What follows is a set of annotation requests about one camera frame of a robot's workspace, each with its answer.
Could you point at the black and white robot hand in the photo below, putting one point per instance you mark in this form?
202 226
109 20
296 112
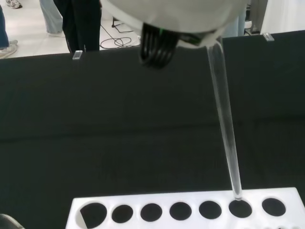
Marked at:
178 16

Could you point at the clear glass beaker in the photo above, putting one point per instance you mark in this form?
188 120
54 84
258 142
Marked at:
9 223

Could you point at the white test tube rack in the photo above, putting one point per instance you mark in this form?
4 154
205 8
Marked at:
143 196

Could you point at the clear cloth clip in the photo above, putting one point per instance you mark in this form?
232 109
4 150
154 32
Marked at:
268 37
77 55

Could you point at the black bench cloth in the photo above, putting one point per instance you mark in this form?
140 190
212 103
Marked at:
95 119

